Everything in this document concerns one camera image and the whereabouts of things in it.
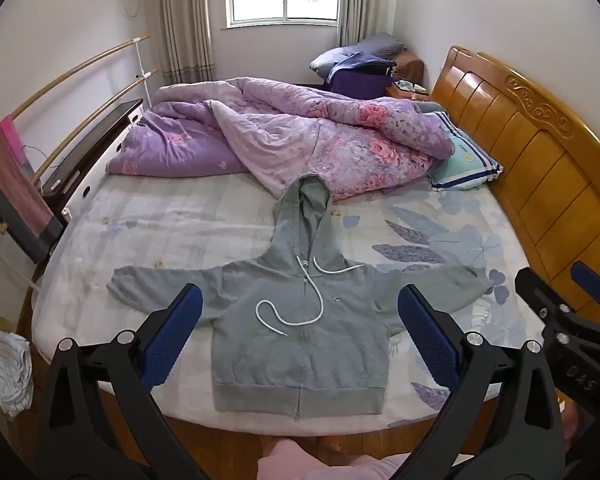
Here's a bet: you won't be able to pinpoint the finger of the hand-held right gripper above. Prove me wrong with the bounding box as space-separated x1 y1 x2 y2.
570 261 600 311
514 267 568 331

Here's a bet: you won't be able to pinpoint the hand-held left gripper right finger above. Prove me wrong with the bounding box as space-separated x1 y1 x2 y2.
397 284 566 480

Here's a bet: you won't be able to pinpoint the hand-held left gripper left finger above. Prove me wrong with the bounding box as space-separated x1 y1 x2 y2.
35 282 211 480

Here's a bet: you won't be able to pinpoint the grey zip hoodie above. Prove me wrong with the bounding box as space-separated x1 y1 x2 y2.
106 174 496 417

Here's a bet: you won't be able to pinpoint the pile of white clothes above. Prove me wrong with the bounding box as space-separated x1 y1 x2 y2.
0 327 33 418

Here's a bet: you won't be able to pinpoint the bed with floral sheet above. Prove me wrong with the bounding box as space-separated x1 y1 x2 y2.
30 80 576 436

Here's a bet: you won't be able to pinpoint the wooden headboard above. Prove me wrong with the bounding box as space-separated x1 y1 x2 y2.
427 45 600 321

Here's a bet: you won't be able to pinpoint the teal striped pillow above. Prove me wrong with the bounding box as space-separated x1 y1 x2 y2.
420 102 503 192

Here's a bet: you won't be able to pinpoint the person's pink pants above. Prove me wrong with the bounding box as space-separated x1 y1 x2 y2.
257 437 411 480

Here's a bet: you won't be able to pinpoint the pink striped towel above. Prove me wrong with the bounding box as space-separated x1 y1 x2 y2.
0 115 63 261

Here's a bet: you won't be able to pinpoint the purple floral quilt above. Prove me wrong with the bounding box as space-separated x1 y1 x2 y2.
105 76 456 201

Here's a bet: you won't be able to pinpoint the wooden nightstand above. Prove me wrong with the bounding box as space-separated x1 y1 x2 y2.
385 79 431 106

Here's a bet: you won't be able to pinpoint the white rack pole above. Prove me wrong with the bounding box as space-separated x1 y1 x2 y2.
134 36 152 108

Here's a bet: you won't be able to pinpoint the beige striped curtain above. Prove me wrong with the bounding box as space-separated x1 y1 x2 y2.
336 0 398 51
147 0 216 86

